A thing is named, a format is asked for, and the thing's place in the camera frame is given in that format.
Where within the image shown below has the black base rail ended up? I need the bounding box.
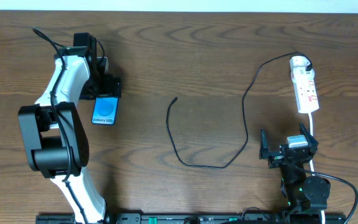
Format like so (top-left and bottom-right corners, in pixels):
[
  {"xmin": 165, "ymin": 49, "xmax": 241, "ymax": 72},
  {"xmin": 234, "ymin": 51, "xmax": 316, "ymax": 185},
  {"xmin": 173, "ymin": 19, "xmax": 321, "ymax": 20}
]
[{"xmin": 35, "ymin": 211, "xmax": 346, "ymax": 224}]

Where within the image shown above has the black USB charging cable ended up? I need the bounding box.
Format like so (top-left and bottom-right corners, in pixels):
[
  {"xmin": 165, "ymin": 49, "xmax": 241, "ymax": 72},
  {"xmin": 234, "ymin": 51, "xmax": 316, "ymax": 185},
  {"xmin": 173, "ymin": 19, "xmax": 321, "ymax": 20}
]
[{"xmin": 165, "ymin": 52, "xmax": 313, "ymax": 170}]

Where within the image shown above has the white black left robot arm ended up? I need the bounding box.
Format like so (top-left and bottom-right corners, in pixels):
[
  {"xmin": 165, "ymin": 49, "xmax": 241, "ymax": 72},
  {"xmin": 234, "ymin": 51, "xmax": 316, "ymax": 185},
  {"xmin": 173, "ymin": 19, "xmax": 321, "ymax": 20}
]
[{"xmin": 18, "ymin": 28, "xmax": 121, "ymax": 223}]

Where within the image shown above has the white power strip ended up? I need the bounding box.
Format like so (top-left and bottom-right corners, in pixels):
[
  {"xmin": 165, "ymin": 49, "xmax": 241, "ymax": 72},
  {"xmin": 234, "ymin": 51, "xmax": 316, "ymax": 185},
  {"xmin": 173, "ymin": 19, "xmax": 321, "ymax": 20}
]
[{"xmin": 291, "ymin": 67, "xmax": 319, "ymax": 114}]

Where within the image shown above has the blue Samsung Galaxy smartphone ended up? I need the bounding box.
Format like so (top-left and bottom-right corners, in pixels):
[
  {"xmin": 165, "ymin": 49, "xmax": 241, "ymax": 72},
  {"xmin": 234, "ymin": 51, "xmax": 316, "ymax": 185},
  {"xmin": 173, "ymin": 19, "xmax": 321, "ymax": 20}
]
[{"xmin": 91, "ymin": 97, "xmax": 119, "ymax": 126}]

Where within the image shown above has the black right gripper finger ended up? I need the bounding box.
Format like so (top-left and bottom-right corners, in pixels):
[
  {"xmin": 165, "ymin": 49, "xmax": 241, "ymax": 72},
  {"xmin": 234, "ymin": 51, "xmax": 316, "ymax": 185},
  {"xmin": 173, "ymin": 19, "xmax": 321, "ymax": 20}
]
[
  {"xmin": 259, "ymin": 129, "xmax": 269, "ymax": 159},
  {"xmin": 299, "ymin": 123, "xmax": 318, "ymax": 146}
]

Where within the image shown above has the white USB charger adapter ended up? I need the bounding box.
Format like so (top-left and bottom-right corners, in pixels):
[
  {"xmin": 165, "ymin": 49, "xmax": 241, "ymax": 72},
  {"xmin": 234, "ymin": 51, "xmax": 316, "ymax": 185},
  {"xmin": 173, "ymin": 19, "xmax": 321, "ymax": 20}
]
[{"xmin": 290, "ymin": 55, "xmax": 313, "ymax": 72}]

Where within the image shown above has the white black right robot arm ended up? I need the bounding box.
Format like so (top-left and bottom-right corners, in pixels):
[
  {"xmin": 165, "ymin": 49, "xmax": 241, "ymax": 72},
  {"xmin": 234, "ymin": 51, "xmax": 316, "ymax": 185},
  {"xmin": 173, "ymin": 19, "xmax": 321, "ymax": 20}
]
[{"xmin": 259, "ymin": 123, "xmax": 331, "ymax": 217}]

